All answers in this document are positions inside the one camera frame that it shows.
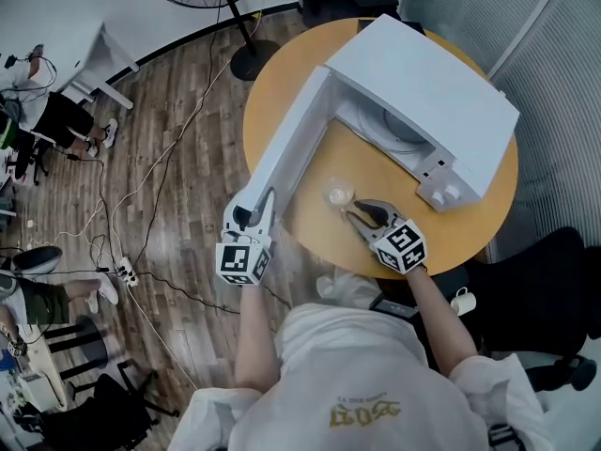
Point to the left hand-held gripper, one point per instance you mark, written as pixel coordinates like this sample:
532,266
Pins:
235,261

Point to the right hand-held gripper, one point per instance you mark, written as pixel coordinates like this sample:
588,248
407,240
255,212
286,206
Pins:
399,247

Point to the clear glass cup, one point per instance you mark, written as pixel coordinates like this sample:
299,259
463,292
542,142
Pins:
339,193

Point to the white microwave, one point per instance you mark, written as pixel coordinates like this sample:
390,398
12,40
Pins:
422,82

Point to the person's right forearm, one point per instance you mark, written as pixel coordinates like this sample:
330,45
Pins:
441,322

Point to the person's left forearm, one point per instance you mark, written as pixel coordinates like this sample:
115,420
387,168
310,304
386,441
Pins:
258,341

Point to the person's left hand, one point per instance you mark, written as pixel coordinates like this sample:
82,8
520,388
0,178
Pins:
239,240

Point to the person's white shoe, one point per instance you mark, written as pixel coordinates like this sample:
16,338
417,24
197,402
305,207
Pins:
349,287

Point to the black waist device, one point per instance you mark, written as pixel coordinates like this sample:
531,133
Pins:
393,308

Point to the white ceramic mug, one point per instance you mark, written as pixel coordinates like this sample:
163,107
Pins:
465,302

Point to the white power strip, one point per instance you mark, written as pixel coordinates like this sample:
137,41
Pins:
127,271

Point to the person's white shirt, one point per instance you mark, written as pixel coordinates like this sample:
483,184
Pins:
361,383

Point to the black round stool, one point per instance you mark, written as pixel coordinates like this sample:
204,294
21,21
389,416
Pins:
84,341

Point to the white desk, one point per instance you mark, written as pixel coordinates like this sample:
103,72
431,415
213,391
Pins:
94,64

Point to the light wooden curved desk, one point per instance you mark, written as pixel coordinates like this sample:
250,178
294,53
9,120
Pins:
47,369

